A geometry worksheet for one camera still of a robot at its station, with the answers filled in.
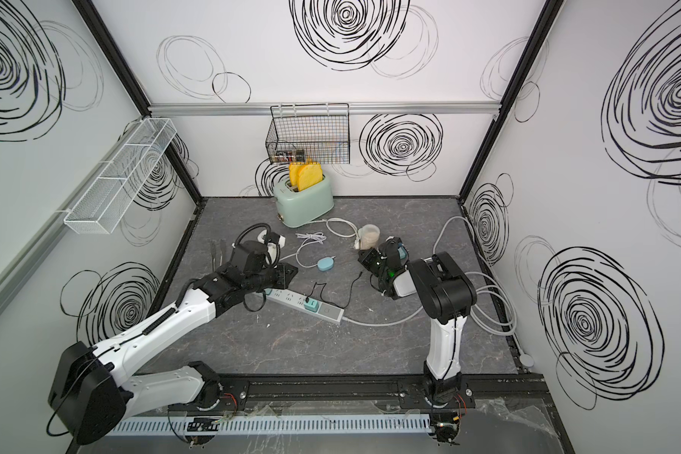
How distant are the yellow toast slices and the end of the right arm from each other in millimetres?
320

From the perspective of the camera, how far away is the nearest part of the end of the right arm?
80cm

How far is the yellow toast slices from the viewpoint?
1.01 metres
